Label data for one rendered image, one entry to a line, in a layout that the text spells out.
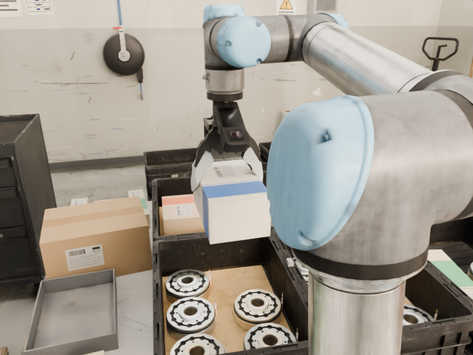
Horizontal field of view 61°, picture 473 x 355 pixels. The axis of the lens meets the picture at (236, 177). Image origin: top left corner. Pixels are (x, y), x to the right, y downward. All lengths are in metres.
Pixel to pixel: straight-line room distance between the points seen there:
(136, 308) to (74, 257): 0.24
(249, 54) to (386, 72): 0.22
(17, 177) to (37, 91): 2.07
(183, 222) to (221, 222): 0.43
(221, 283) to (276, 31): 0.62
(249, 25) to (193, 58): 3.44
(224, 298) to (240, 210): 0.29
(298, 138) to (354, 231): 0.08
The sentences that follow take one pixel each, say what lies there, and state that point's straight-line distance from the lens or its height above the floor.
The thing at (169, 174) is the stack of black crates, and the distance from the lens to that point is 2.49.
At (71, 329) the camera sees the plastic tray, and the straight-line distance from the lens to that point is 1.16.
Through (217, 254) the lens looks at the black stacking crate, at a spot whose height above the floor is 0.88.
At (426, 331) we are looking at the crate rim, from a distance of 0.84.
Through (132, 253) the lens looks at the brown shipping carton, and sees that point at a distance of 1.27.
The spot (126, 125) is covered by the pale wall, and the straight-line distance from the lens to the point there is 4.13.
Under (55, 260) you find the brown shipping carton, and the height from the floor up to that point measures 0.80.
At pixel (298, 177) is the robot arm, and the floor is 1.33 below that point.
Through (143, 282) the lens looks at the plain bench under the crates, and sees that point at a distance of 1.27.
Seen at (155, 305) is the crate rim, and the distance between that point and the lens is 0.82.
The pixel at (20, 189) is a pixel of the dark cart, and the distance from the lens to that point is 2.17.
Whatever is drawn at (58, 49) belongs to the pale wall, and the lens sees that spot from 4.05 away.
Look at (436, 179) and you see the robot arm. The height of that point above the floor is 1.34.
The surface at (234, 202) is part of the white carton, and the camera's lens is 0.73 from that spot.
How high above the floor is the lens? 1.45
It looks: 22 degrees down
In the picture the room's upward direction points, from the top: straight up
